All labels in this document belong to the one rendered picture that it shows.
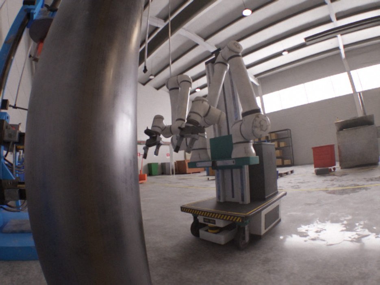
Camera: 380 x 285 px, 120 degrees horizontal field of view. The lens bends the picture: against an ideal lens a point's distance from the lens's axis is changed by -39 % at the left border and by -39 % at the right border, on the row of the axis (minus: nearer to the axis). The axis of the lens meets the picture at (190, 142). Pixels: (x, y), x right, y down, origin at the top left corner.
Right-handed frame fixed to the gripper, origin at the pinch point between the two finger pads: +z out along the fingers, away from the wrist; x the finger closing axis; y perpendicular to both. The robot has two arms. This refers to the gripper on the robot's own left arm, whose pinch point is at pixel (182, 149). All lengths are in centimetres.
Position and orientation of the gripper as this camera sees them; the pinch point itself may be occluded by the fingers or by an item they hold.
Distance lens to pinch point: 102.2
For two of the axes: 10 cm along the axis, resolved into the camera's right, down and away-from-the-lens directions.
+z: -3.4, 9.1, -2.4
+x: 5.5, -0.2, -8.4
